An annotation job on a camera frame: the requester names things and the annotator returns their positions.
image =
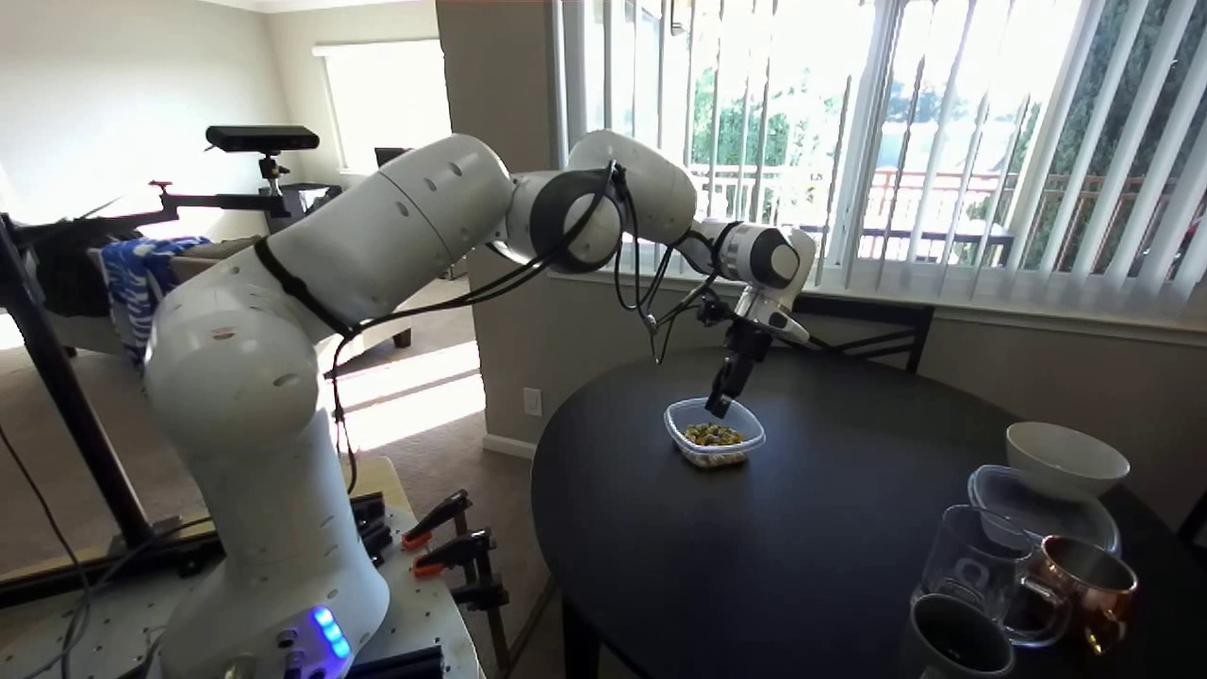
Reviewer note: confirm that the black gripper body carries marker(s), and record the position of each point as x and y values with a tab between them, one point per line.
740	361

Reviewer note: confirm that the yellow candy pile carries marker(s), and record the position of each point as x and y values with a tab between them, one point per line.
710	433

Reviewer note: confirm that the clear plastic candy container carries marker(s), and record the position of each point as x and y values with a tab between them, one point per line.
715	459

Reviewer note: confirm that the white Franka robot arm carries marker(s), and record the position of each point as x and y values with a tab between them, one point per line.
266	379

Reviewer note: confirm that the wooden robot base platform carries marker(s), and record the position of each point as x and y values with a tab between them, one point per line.
428	606

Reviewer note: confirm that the empty clear plastic container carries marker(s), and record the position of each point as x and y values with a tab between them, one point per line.
1005	511

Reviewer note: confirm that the black chair by window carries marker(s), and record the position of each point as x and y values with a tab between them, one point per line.
867	325

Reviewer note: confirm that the clear glass cup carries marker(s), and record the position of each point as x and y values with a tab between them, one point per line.
961	550

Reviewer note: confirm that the white vertical window blinds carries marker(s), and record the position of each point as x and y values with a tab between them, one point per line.
956	135

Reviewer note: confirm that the dark grey mug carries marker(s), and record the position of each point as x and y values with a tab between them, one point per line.
956	638

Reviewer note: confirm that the white ceramic bowl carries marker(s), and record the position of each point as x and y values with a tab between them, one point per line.
1064	460

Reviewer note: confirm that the copper mug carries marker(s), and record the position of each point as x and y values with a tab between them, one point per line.
1092	591

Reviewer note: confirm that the blue patterned bag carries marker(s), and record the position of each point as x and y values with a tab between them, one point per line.
132	285

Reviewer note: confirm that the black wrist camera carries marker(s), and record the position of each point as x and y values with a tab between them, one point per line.
710	309

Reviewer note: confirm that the white wall outlet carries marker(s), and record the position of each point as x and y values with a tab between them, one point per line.
531	401

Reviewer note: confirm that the black stereo camera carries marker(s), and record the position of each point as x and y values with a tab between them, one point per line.
260	135

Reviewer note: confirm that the black metal camera stand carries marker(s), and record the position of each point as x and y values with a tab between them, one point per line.
51	362

